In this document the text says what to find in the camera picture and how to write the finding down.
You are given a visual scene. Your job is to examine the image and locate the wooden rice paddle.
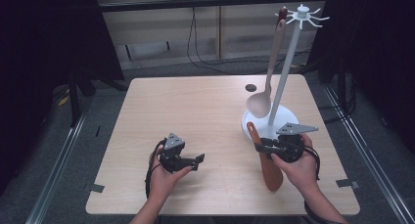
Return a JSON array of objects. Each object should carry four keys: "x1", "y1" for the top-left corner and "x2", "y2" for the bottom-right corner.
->
[{"x1": 246, "y1": 121, "x2": 285, "y2": 193}]

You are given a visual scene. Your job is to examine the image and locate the grey tape piece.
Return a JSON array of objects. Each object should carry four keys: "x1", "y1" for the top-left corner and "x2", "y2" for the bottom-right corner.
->
[
  {"x1": 336, "y1": 179, "x2": 362, "y2": 190},
  {"x1": 82, "y1": 183, "x2": 106, "y2": 194}
]

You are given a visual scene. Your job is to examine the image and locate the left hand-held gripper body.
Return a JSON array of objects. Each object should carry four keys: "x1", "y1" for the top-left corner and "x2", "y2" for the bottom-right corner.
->
[{"x1": 159, "y1": 132, "x2": 199, "y2": 174}]

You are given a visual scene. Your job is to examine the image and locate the black floor cables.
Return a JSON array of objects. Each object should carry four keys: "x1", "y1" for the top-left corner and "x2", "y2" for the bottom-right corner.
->
[{"x1": 317, "y1": 70, "x2": 357, "y2": 124}]

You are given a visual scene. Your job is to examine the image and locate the dark curtain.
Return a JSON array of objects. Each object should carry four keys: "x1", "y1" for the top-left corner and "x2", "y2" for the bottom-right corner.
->
[
  {"x1": 307, "y1": 0, "x2": 415, "y2": 154},
  {"x1": 0, "y1": 0, "x2": 125, "y2": 196}
]

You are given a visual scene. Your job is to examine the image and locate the metal floor rail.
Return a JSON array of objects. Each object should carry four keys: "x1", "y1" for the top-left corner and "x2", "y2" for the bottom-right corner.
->
[
  {"x1": 322, "y1": 85, "x2": 415, "y2": 224},
  {"x1": 24, "y1": 112, "x2": 88, "y2": 224}
]

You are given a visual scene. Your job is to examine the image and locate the steel ladle with red-brown handle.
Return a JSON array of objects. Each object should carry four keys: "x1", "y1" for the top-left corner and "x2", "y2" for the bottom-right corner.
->
[{"x1": 276, "y1": 7, "x2": 289, "y2": 28}]

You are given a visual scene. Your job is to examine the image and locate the hand-held gripper black cable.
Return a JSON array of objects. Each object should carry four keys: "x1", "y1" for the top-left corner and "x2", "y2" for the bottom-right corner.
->
[
  {"x1": 302, "y1": 145, "x2": 328, "y2": 224},
  {"x1": 144, "y1": 138, "x2": 168, "y2": 200}
]

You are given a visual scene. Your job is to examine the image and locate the black wall cable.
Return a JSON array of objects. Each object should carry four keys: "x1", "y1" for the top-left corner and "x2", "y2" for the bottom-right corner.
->
[{"x1": 186, "y1": 7, "x2": 311, "y2": 76}]

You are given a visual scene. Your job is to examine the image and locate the left hand-held gripper black cable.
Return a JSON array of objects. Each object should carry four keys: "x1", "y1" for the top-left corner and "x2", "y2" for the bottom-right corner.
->
[{"x1": 144, "y1": 138, "x2": 168, "y2": 200}]

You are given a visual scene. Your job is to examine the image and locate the white utensil rack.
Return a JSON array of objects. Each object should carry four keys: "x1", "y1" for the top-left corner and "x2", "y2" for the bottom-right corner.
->
[{"x1": 241, "y1": 3, "x2": 331, "y2": 142}]

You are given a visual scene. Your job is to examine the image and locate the black horizontal bar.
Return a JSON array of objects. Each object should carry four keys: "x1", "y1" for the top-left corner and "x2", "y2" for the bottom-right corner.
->
[{"x1": 97, "y1": 0, "x2": 329, "y2": 14}]

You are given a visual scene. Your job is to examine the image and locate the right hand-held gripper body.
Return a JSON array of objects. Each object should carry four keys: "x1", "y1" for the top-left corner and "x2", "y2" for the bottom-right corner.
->
[{"x1": 260, "y1": 121, "x2": 319, "y2": 163}]

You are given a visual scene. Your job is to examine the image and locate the person's left hand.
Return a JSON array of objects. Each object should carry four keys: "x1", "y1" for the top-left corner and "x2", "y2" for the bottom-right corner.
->
[{"x1": 148, "y1": 147, "x2": 194, "y2": 201}]

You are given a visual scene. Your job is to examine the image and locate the right hand-held gripper black cable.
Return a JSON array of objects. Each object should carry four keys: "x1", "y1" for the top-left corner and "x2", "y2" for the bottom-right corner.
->
[{"x1": 302, "y1": 145, "x2": 328, "y2": 224}]

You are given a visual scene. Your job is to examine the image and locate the beige silicone ladle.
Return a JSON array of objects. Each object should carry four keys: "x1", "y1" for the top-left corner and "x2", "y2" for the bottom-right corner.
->
[{"x1": 245, "y1": 18, "x2": 288, "y2": 119}]

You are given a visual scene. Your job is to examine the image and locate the black metal stand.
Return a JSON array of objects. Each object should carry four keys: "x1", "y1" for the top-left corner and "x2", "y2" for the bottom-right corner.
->
[{"x1": 67, "y1": 67, "x2": 129, "y2": 128}]

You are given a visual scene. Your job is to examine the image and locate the person's right hand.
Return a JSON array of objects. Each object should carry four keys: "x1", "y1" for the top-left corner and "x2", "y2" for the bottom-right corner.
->
[{"x1": 270, "y1": 134, "x2": 319, "y2": 193}]

